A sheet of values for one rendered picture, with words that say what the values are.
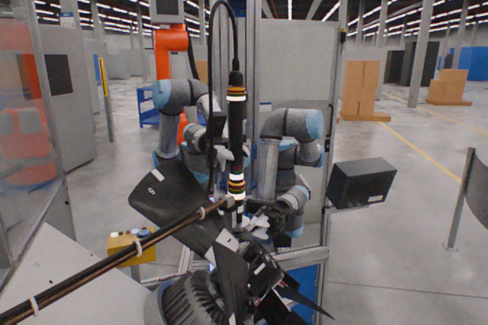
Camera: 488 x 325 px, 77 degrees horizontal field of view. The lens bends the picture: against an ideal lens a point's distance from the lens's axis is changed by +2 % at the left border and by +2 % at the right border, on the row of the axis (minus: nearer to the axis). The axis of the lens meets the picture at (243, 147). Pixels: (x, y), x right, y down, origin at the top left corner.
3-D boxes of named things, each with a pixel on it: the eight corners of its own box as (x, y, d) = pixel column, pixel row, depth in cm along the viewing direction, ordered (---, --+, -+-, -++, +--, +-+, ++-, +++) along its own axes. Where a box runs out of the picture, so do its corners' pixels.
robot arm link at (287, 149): (275, 159, 174) (276, 137, 171) (298, 162, 170) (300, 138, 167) (270, 166, 163) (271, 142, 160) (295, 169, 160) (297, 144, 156)
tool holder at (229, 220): (234, 239, 76) (234, 202, 73) (213, 229, 80) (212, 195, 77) (255, 223, 83) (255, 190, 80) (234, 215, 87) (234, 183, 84)
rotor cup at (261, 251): (229, 313, 66) (272, 270, 66) (202, 262, 77) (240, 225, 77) (258, 324, 76) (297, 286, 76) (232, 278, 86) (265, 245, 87)
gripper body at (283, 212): (281, 218, 97) (297, 204, 107) (258, 208, 102) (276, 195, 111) (278, 238, 100) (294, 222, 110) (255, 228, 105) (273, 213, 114)
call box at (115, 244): (110, 274, 108) (106, 248, 105) (112, 257, 117) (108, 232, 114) (157, 264, 113) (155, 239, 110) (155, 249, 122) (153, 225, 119)
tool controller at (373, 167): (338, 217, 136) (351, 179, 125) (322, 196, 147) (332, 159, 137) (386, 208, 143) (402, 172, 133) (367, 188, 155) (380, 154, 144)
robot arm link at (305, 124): (298, 147, 171) (285, 102, 121) (325, 150, 166) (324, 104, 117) (295, 167, 167) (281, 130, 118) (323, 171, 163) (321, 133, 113)
